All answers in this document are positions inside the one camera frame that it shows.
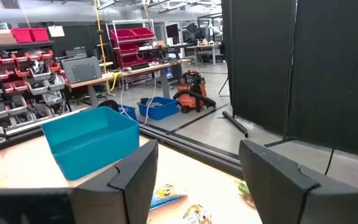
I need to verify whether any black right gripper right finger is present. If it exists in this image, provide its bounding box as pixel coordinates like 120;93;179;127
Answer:
239;139;358;224

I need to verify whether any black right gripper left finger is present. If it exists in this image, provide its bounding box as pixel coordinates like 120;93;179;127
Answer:
0;139;160;224

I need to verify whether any blue white granola bar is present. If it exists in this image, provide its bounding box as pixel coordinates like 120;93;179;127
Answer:
149;183;186;210

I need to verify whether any green orange granola bar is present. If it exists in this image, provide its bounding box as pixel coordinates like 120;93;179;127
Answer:
236;180;257;209

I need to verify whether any silver orange granola bar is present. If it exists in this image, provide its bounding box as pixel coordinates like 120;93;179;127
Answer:
181;203;213;224

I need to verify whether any opaque blue plastic bin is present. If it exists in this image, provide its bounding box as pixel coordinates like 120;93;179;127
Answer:
41;105;140;181

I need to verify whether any blue floor storage bin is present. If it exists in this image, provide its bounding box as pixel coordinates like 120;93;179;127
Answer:
116;104;138;122
137;96;180;121

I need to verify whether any orange shop vacuum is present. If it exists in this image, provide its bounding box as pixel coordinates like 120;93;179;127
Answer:
172;70;217;114

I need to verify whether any wooden top workbench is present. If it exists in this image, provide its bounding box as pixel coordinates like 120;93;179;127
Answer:
65;58;192;107

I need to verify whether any small grey parts bin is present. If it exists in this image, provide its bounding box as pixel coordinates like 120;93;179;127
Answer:
27;80;50;96
29;60;52;82
47;73;66;92
42;90;64;106

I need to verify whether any grey computer monitor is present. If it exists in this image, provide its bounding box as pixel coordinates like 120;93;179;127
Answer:
61;56;103;85

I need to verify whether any black partition panel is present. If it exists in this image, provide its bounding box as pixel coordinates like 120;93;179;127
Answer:
290;0;358;160
221;0;296;147

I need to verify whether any red storage bin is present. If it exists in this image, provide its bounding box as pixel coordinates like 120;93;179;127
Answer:
10;27;33;44
117;43;140;56
29;27;50;43
109;29;138;43
116;53;150;68
130;27;155;40

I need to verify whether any wooden desk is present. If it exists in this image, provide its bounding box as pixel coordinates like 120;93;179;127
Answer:
186;43;223;66

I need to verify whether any black computer monitor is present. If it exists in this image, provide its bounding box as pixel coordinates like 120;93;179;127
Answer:
165;23;180;40

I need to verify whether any white paper sheet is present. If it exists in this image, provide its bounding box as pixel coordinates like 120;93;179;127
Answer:
47;25;66;39

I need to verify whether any black shelf unit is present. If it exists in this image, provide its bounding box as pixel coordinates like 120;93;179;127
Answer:
0;40;71;147

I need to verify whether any cardboard box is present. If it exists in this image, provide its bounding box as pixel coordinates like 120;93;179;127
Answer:
0;29;18;46

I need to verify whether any thin black cable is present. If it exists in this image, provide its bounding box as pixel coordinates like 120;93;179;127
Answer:
324;146;337;176

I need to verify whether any black aluminium table frame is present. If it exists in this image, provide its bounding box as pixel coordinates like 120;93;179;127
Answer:
0;123;245;180

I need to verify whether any white cable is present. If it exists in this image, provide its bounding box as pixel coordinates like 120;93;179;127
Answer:
119;74;158;127

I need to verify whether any yellow hanging cable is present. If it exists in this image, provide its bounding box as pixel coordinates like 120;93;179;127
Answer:
93;0;122;96

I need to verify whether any white wire shelf rack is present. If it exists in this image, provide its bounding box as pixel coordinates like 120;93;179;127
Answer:
105;19;157;71

